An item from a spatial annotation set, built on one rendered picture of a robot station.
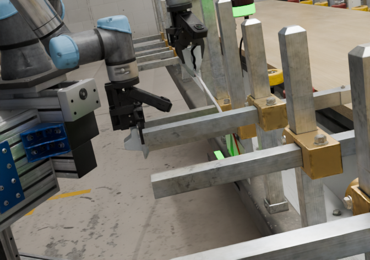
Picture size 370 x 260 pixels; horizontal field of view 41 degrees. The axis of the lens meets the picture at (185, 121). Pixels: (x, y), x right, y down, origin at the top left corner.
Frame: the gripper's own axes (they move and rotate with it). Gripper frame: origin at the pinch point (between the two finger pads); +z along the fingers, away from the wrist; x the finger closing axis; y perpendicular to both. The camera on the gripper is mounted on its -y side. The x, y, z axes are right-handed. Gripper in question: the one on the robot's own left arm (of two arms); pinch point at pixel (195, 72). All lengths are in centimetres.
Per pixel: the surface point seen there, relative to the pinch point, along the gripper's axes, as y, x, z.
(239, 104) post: -21.1, -0.7, 6.6
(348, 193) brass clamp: -86, 25, 0
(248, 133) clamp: -27.8, 2.3, 12.1
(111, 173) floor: 187, -17, 97
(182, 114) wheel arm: 3.5, 4.8, 12.1
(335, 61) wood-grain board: -13.3, -41.9, 5.8
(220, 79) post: 2.3, -9.5, 4.8
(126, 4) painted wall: 712, -253, 17
